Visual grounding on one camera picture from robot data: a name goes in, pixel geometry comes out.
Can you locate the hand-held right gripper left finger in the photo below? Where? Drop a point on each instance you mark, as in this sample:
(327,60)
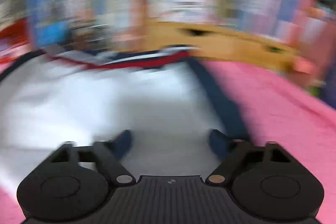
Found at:
(123,144)

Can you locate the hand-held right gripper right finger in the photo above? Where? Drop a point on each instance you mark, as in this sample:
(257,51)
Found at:
(219,144)

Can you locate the white and navy jacket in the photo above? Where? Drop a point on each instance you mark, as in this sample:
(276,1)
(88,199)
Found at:
(105,108)

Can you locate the pink printed blanket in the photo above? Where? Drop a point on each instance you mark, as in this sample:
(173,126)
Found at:
(275,121)

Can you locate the blue plush toy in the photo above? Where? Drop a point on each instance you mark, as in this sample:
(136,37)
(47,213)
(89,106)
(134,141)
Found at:
(51,33)

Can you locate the pink cardboard box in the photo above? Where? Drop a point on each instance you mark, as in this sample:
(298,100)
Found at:
(320,37)

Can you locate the red plastic crate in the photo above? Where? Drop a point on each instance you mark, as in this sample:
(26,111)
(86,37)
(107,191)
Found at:
(13,35)

